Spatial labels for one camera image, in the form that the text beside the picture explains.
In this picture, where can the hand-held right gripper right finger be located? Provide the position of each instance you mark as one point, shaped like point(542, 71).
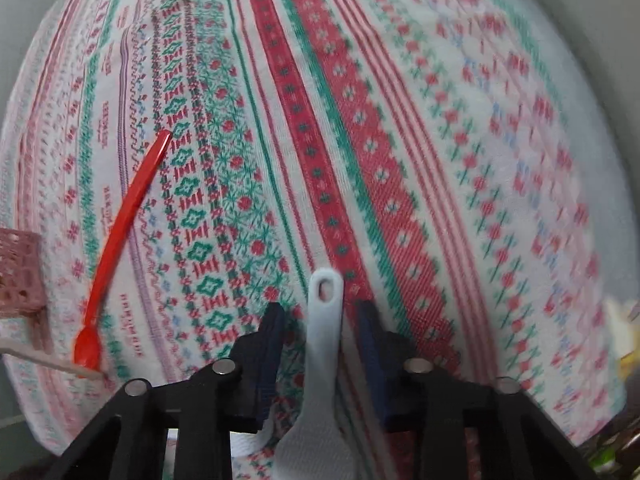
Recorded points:
point(374, 360)

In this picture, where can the wooden chopstick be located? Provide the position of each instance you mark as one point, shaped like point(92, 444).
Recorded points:
point(50, 362)

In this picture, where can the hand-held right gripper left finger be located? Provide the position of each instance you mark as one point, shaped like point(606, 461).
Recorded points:
point(270, 345)

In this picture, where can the white plastic spoon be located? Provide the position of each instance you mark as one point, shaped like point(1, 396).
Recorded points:
point(325, 360)

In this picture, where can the pink plastic basket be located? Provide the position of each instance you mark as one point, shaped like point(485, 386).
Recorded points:
point(20, 275)

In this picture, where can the yellow object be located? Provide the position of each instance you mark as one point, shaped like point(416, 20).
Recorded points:
point(627, 340)

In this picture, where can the red plastic spoon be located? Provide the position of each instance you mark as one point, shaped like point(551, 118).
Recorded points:
point(117, 240)

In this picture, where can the patterned striped tablecloth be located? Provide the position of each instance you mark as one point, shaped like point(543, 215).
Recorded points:
point(350, 110)

